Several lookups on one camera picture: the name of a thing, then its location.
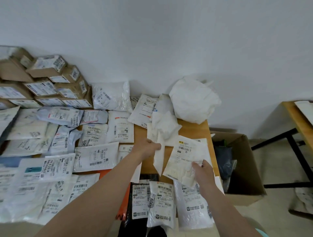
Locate dark blue plastic bag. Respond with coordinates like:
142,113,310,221
214,140,237,182

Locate small white pouch square label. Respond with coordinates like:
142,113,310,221
78,123,109,147

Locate tall brown box double label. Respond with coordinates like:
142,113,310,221
9,99,42,109

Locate black bubble mailer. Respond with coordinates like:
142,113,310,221
124,174,160,228

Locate stack of cardboard boxes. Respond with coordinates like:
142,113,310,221
0,46,89,99

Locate white pouch yellow framed label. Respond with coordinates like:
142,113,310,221
0,106,21,140

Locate brown box white barcode label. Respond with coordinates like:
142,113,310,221
25,55,67,78

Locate person's left forearm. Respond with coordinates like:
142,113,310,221
34,152,147,237

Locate INS BAHA cardboard box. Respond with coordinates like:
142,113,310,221
0,99,16,110

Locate orange mailer envelope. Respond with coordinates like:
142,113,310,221
97,168,132,222

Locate long white pouch yellow logo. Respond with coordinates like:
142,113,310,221
173,179,215,232

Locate cream mailer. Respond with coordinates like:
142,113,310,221
7,108,49,141

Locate small white padded packet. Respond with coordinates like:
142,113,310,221
152,131,167,177

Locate person's right hand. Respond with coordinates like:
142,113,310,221
191,159,216,194

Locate white bubble packet grey tag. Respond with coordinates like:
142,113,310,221
214,175,225,195

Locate brown cardboard box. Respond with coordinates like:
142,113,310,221
211,131,267,206

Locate small pale desk item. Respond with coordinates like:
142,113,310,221
294,100,313,127

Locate person's black trousers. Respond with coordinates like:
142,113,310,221
117,219,167,237

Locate white padded packet red strip label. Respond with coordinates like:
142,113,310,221
117,144,143,184

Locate small white pouch tagged corner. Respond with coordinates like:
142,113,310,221
146,180,177,229

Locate blue plastic mailer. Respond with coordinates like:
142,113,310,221
0,156,33,168

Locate white bubble packet barcode label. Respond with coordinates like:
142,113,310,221
73,142,120,173

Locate wooden table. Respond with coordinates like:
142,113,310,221
0,96,221,237

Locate wooden desk with black legs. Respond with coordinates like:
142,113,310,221
251,100,313,221

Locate white pouch bold black print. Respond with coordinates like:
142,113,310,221
38,153,76,183

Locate puffy clear white parcel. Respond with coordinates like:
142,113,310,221
91,81,133,113

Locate large white plastic bag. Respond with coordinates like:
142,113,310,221
169,76,222,125

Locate glossy white pouch small label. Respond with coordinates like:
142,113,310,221
127,94,159,129

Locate white pouch long label strip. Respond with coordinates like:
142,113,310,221
68,173,101,203

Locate person's right forearm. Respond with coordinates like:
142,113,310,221
200,183,262,237

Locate white mailer red square logo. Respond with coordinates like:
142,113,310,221
106,110,135,144

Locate person's left hand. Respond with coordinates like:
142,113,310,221
133,138,162,162

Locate light blue-grey soft parcel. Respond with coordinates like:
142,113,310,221
36,106,84,128

